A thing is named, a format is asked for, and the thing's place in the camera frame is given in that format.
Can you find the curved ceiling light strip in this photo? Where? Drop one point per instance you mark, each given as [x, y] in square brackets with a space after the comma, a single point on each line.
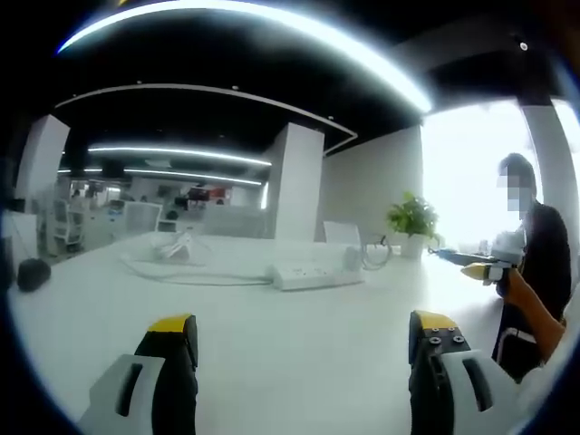
[272, 18]

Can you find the white desk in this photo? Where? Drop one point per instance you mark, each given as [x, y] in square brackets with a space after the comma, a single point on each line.
[294, 344]

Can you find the black object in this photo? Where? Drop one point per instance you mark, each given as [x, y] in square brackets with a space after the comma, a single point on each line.
[34, 274]

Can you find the green potted plant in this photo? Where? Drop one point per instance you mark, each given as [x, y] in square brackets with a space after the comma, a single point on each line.
[414, 215]

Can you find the white mesh office chair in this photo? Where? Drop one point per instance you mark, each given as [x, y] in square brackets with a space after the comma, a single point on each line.
[68, 226]
[342, 231]
[142, 217]

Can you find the white plant pot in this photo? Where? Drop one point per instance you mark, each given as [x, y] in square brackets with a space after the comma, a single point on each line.
[413, 247]

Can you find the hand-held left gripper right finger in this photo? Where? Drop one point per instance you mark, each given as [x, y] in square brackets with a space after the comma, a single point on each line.
[430, 389]

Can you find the white charger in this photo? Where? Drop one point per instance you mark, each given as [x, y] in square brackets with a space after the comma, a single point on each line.
[353, 258]

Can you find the white power strip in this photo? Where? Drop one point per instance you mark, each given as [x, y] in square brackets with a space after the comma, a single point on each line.
[312, 274]

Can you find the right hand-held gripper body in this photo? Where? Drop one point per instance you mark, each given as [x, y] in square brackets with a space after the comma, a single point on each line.
[509, 247]

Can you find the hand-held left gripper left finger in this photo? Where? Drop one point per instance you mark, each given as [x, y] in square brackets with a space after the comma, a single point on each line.
[174, 389]

